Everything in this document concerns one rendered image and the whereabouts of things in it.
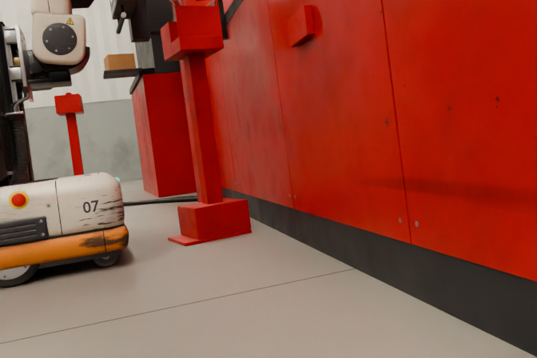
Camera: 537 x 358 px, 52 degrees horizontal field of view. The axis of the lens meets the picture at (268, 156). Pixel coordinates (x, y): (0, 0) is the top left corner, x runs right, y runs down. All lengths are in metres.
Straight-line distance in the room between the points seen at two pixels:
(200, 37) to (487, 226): 1.37
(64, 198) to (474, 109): 1.21
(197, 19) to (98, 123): 7.22
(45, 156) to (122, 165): 1.15
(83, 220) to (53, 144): 7.45
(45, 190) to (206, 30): 0.76
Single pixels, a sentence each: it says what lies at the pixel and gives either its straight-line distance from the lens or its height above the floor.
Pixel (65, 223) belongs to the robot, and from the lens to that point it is 1.69.
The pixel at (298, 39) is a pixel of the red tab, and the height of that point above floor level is 0.55.
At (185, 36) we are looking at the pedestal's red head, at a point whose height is 0.71.
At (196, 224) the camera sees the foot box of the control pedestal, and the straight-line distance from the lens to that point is 1.91.
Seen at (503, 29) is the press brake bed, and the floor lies 0.41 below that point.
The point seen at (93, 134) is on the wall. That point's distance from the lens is 9.11.
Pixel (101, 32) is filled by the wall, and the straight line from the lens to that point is 9.32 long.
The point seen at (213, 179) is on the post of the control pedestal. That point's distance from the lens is 1.99.
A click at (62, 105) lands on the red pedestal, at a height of 0.73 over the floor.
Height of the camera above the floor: 0.31
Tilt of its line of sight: 1 degrees down
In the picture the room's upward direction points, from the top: 7 degrees counter-clockwise
